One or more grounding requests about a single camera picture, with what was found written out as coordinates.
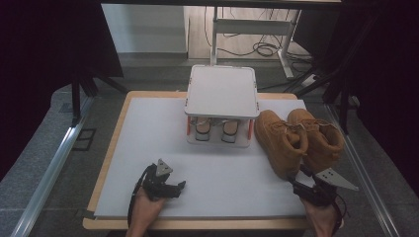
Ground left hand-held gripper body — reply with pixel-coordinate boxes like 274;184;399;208
141;158;177;202

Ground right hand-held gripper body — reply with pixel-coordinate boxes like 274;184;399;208
291;167;360;208

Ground tan suede boot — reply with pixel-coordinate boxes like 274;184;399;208
287;108;346;176
254;109;309;181

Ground black silver strap sandal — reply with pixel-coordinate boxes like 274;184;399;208
193;117;212;142
220;118;240;144

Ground white two-tier shoe rack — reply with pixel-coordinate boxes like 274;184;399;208
183;64;261;148

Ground person's left hand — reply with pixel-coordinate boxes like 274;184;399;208
128;189;168;231

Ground person's right hand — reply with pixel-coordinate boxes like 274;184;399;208
301;197;341;237

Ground white table mat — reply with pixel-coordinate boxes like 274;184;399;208
93;97;338;221

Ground black metal stand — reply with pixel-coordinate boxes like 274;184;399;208
284;13;379;136
69;65;128;127

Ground white power strip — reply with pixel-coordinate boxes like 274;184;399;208
300;73;321;89

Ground black curtain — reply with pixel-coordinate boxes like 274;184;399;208
293;0;419;198
0;0;125;182

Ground black coiled floor cables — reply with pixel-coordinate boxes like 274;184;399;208
204;6;314;65

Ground white metal desk frame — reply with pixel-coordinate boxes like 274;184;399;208
209;6;302;80

